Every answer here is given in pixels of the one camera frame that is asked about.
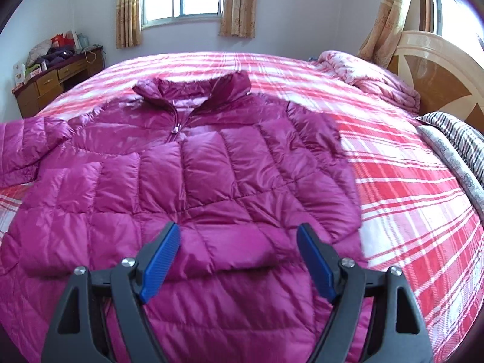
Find striped pillow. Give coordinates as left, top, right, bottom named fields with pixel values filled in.
left=416, top=111, right=484, bottom=175

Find pile of clothes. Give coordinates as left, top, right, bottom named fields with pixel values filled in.
left=26, top=41, right=76, bottom=70

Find beige curtain beside headboard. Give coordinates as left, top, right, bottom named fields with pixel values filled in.
left=357, top=0, right=417, bottom=70

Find red plaid bed sheet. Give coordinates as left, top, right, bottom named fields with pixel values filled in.
left=0, top=51, right=484, bottom=363

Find brown wooden desk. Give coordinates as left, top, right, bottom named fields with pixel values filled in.
left=11, top=47, right=106, bottom=119

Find short beige patterned curtain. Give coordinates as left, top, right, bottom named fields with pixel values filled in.
left=218, top=0, right=258, bottom=39

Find wooden bed headboard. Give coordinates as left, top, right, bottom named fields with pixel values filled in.
left=386, top=30, right=484, bottom=129

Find pink floral quilt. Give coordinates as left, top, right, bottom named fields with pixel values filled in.
left=308, top=50, right=422, bottom=113

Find white printed box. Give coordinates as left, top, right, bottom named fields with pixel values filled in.
left=12, top=62, right=27, bottom=86

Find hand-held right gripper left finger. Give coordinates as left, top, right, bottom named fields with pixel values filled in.
left=41, top=221, right=181, bottom=363

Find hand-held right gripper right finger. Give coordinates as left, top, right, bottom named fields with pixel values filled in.
left=296, top=223, right=433, bottom=363

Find window beside headboard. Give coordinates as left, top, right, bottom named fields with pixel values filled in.
left=420, top=0, right=484, bottom=46

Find white cable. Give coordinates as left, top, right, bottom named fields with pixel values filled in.
left=84, top=46, right=104, bottom=64

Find long beige patterned curtain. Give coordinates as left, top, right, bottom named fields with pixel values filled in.
left=115, top=0, right=143, bottom=50

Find magenta quilted down jacket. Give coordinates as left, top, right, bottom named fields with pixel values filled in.
left=0, top=71, right=369, bottom=363

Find grey patterned pillow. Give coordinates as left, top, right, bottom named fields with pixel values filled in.
left=418, top=125, right=484, bottom=220

